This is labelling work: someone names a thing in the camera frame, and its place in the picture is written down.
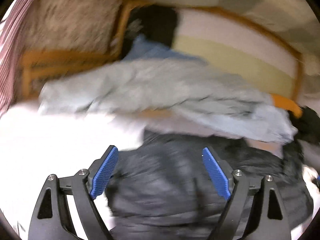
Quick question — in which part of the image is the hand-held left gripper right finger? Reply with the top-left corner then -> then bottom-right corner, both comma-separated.
202,147 -> 292,240

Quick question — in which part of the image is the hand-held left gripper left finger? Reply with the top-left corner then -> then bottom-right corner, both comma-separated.
27,145 -> 119,240

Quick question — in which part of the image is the black puffer jacket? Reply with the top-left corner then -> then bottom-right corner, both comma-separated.
105,130 -> 314,240

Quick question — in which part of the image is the cream folded cloth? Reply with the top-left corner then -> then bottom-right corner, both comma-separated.
301,166 -> 319,188

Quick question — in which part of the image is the black garment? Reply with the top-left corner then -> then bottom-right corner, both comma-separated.
290,106 -> 320,145

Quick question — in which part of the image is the light printed bed sheet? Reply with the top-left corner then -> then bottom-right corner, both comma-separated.
0,102 -> 148,240

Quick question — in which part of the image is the orange pillow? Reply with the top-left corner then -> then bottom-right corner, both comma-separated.
271,93 -> 304,118

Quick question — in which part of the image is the light blue-grey duvet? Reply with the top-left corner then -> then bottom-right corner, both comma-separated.
37,60 -> 298,145

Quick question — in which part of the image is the blue pillow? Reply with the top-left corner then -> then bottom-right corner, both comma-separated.
122,35 -> 208,65

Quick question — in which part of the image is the pink striped cloth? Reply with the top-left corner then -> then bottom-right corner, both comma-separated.
0,0 -> 50,115

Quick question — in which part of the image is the brown plaid curtain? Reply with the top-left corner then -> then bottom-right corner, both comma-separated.
22,0 -> 125,55

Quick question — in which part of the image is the black bag with white print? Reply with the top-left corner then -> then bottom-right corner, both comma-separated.
125,5 -> 179,48

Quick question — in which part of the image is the wooden bed frame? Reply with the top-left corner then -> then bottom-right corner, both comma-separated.
21,0 -> 304,100

